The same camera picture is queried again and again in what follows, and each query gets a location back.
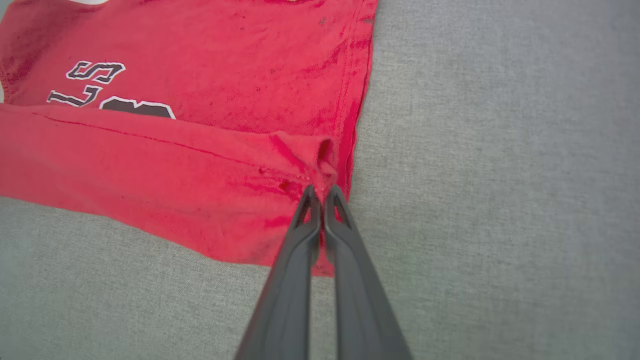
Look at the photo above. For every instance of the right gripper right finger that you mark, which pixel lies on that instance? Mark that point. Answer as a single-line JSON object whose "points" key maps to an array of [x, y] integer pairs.
{"points": [[357, 295]]}

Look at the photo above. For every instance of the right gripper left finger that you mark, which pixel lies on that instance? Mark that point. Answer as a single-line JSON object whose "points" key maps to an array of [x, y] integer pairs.
{"points": [[287, 290]]}

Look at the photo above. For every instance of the red basketball jersey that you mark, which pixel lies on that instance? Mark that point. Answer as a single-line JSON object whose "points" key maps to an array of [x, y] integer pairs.
{"points": [[200, 75]]}

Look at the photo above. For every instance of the grey fabric sofa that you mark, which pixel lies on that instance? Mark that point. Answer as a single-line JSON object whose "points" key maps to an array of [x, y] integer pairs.
{"points": [[500, 200]]}

